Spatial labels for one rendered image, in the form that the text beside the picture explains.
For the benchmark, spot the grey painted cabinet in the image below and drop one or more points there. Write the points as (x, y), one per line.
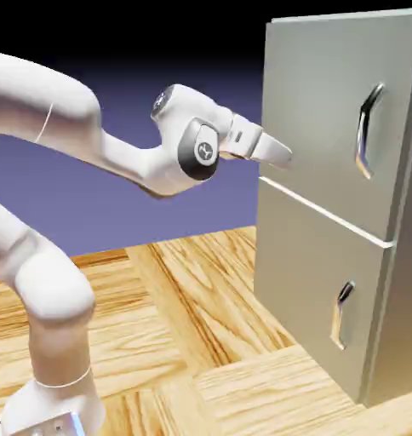
(403, 238)

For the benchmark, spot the grey cabinet door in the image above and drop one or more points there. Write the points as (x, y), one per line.
(301, 272)
(315, 112)

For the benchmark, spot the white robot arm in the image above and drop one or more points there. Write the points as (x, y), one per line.
(63, 112)

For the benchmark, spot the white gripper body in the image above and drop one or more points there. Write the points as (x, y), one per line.
(272, 150)

